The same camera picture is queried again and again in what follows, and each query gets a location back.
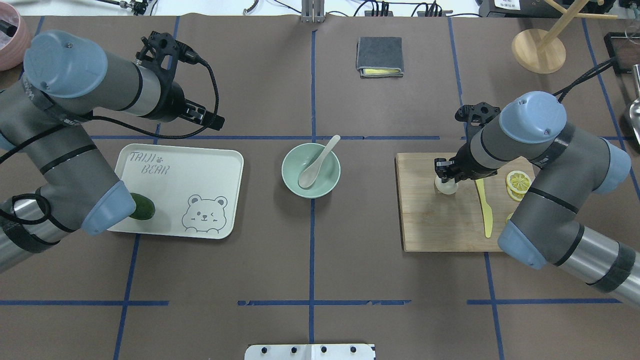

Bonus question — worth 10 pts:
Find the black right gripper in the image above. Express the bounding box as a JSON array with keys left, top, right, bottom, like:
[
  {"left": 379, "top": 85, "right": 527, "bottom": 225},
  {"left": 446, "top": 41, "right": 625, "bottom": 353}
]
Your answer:
[{"left": 434, "top": 102, "right": 501, "bottom": 189}]

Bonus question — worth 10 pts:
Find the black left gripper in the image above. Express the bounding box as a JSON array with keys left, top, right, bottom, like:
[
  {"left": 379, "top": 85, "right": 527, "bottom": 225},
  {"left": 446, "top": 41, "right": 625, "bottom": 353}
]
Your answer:
[{"left": 135, "top": 32, "right": 226, "bottom": 131}]

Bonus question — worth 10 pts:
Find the white ceramic spoon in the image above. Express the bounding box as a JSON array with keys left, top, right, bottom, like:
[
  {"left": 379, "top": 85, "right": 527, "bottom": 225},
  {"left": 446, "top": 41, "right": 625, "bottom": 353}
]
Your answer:
[{"left": 298, "top": 134, "right": 341, "bottom": 189}]

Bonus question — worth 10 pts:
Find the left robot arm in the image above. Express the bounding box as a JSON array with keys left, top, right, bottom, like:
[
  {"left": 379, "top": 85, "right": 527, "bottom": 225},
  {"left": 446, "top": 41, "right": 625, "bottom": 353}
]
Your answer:
[{"left": 0, "top": 30, "right": 225, "bottom": 271}]

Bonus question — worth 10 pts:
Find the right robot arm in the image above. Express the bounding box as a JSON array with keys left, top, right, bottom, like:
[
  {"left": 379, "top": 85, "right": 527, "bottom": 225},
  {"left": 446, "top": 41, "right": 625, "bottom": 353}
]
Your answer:
[{"left": 434, "top": 91, "right": 639, "bottom": 306}]

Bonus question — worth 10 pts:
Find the green ceramic bowl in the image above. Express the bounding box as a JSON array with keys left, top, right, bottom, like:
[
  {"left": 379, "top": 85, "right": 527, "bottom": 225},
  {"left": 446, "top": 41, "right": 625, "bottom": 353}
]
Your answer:
[{"left": 281, "top": 143, "right": 341, "bottom": 199}]

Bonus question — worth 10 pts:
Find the pink bowl with ice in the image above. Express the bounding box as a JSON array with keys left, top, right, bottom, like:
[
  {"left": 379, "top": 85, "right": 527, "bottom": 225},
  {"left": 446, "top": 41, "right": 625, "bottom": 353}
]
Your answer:
[{"left": 0, "top": 2, "right": 33, "bottom": 71}]

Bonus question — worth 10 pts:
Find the bamboo cutting board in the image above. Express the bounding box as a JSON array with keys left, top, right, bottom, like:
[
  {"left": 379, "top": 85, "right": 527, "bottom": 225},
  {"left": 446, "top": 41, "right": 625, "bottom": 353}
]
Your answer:
[{"left": 395, "top": 152, "right": 535, "bottom": 252}]

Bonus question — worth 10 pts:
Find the yellow plastic knife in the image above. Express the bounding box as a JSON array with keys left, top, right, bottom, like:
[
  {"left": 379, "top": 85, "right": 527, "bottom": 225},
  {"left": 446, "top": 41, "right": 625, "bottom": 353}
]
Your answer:
[{"left": 475, "top": 178, "right": 494, "bottom": 239}]

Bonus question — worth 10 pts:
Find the lemon slice stack upper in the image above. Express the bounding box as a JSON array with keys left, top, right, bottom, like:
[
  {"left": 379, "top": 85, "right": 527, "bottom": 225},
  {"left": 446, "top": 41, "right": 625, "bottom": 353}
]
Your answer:
[{"left": 505, "top": 170, "right": 533, "bottom": 202}]

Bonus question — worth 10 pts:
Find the cream bear tray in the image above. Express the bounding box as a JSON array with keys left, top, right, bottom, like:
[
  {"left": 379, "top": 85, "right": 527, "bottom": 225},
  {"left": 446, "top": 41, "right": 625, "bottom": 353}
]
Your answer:
[{"left": 110, "top": 143, "right": 244, "bottom": 240}]

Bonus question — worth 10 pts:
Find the green lime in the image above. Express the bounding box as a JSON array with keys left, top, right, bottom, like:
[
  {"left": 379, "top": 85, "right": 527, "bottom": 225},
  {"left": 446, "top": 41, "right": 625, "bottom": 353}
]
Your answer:
[{"left": 128, "top": 193, "right": 156, "bottom": 221}]

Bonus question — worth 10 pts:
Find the grey folded cloth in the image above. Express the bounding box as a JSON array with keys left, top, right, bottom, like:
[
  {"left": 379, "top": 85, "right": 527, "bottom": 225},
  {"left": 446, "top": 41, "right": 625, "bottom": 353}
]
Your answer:
[{"left": 355, "top": 36, "right": 405, "bottom": 79}]

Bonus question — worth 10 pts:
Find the wooden mug tree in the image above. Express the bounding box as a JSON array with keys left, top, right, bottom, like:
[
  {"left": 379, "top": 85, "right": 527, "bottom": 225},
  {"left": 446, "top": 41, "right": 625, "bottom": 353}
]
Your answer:
[{"left": 510, "top": 0, "right": 618, "bottom": 75}]

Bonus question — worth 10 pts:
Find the steel scoop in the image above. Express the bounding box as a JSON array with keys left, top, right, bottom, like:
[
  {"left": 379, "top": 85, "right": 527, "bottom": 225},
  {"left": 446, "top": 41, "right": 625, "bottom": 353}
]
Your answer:
[{"left": 627, "top": 64, "right": 640, "bottom": 145}]

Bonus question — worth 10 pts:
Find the dark tray with glasses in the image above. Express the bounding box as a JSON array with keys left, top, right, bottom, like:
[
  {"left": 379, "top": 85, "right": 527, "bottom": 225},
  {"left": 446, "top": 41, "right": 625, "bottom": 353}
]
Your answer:
[{"left": 603, "top": 31, "right": 640, "bottom": 76}]

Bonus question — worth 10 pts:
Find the aluminium frame post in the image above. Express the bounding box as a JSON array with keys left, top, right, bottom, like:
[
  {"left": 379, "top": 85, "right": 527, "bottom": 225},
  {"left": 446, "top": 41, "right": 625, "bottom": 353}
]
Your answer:
[{"left": 300, "top": 0, "right": 326, "bottom": 24}]

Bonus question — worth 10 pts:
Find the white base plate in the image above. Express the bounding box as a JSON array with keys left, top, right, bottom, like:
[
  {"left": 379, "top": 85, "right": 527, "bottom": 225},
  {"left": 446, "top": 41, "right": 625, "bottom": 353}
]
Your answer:
[{"left": 244, "top": 343, "right": 377, "bottom": 360}]

